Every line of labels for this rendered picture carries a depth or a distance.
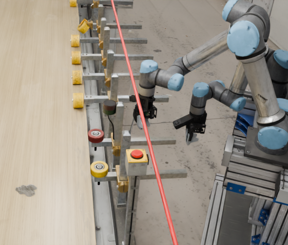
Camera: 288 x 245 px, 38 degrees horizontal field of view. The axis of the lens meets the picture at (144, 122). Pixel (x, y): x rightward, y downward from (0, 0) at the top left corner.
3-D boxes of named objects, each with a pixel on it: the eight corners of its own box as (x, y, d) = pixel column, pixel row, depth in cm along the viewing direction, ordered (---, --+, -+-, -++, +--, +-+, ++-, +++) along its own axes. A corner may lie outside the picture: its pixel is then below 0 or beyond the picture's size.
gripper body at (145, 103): (142, 122, 193) (144, 100, 186) (133, 113, 199) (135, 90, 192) (156, 118, 196) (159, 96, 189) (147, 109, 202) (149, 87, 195)
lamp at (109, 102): (113, 135, 212) (115, 99, 200) (114, 142, 208) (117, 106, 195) (101, 136, 211) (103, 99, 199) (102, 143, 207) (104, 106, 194)
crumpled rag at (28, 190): (40, 186, 178) (39, 182, 177) (32, 198, 173) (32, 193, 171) (20, 182, 179) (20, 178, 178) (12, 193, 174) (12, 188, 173)
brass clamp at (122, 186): (126, 172, 202) (127, 164, 199) (130, 192, 192) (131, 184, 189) (113, 173, 201) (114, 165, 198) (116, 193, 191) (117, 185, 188)
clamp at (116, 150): (119, 139, 222) (120, 131, 219) (122, 156, 211) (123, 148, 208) (109, 140, 221) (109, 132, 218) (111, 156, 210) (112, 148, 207)
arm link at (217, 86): (229, 98, 214) (215, 105, 208) (212, 89, 221) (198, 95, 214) (232, 85, 210) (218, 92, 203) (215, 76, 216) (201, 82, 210)
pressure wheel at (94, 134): (102, 145, 221) (103, 127, 214) (103, 154, 215) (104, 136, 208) (87, 145, 220) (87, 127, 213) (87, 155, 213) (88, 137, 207)
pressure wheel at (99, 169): (97, 176, 202) (98, 157, 195) (110, 183, 198) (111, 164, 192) (86, 185, 196) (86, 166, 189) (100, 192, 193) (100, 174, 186)
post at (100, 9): (101, 64, 326) (103, 3, 299) (101, 66, 324) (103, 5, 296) (97, 64, 326) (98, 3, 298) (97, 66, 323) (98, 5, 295)
